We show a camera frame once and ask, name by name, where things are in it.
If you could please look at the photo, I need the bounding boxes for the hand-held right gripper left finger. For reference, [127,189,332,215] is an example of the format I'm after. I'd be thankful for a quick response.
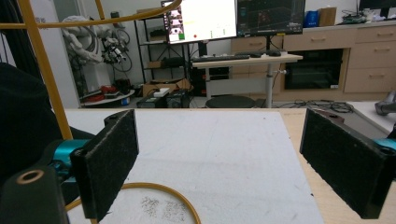
[70,108,140,223]

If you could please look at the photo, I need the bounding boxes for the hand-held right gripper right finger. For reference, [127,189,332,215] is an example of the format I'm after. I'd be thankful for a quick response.
[299,107,396,220]

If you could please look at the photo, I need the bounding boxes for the white side table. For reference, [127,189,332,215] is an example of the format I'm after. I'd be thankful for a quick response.
[347,101,396,135]

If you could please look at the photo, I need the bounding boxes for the round white platform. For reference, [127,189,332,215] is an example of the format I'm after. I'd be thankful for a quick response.
[79,89,136,108]

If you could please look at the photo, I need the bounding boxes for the black equipment case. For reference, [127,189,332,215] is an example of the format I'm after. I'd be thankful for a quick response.
[135,90,191,109]

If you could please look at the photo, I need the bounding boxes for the white power adapter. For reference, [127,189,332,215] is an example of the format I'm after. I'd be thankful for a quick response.
[153,87,171,98]

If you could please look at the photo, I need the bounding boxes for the dark cloth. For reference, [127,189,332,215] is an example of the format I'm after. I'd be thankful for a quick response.
[0,62,95,188]

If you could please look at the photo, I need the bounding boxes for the open cardboard box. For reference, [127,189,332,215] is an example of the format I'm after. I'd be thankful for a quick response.
[141,77,193,98]

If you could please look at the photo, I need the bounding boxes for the black built-in oven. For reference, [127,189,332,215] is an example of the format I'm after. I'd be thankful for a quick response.
[284,49,344,91]

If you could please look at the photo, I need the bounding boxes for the wooden cabinet with drawers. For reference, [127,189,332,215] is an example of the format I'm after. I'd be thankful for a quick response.
[230,21,396,103]

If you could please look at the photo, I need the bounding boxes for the black metal shelf rack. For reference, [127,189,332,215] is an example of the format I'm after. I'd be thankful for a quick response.
[134,13,191,94]

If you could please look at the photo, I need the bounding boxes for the black round stool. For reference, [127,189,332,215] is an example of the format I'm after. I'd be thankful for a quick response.
[205,94,257,109]

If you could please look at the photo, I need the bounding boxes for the white desk with keyboard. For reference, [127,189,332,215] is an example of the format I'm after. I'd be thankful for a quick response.
[191,53,304,109]

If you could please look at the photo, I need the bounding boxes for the black curtain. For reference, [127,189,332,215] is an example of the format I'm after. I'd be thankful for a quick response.
[0,0,43,80]

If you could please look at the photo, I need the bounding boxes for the brown cardboard box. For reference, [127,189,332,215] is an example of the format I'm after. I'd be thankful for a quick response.
[318,7,338,28]

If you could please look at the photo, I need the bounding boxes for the blue bag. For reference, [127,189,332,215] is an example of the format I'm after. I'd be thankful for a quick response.
[303,10,320,29]

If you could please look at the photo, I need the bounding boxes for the black keyboard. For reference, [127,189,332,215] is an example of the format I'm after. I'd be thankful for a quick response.
[191,54,251,63]

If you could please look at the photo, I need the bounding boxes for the small dark monitor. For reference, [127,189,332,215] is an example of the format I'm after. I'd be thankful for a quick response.
[358,0,396,11]

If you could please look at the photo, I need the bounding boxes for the dark-screen monitor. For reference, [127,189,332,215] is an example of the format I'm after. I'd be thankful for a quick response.
[236,0,306,37]

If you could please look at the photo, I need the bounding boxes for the white-screen monitor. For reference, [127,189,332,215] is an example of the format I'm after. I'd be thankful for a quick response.
[161,0,238,45]

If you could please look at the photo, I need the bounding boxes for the black cables on floor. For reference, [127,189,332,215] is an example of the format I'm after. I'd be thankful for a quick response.
[278,99,355,114]

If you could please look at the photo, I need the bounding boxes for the white robot with cables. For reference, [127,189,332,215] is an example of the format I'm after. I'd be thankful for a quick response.
[61,14,133,64]

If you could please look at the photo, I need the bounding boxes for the yellow metal wire frame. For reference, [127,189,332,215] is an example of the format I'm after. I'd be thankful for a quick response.
[0,0,202,224]

